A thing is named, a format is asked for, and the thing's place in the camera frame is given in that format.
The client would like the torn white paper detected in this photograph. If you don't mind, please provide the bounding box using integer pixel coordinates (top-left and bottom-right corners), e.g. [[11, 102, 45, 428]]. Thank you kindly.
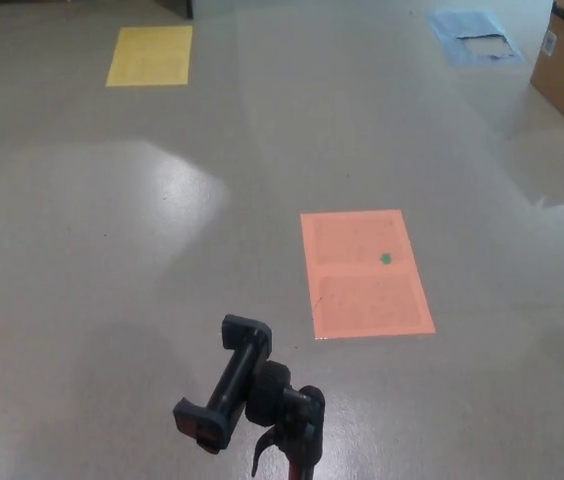
[[454, 32, 518, 61]]

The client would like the dark furniture base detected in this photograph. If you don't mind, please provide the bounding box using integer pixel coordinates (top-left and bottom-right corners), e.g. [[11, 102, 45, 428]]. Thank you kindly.
[[154, 0, 195, 21]]

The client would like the yellow paper sheet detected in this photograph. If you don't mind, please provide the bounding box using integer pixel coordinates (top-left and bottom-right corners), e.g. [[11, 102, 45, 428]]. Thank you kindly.
[[105, 25, 194, 88]]

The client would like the orange paper sheet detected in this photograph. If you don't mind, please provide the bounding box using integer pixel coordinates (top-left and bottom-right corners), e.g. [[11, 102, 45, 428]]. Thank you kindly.
[[299, 209, 437, 341]]

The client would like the blue plastic sheet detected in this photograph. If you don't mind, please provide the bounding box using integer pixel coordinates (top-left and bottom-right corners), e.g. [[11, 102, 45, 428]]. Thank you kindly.
[[425, 9, 527, 69]]

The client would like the black phone stand with clamp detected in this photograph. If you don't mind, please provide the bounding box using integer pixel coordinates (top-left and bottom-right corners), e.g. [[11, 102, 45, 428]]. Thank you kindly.
[[172, 313, 327, 480]]

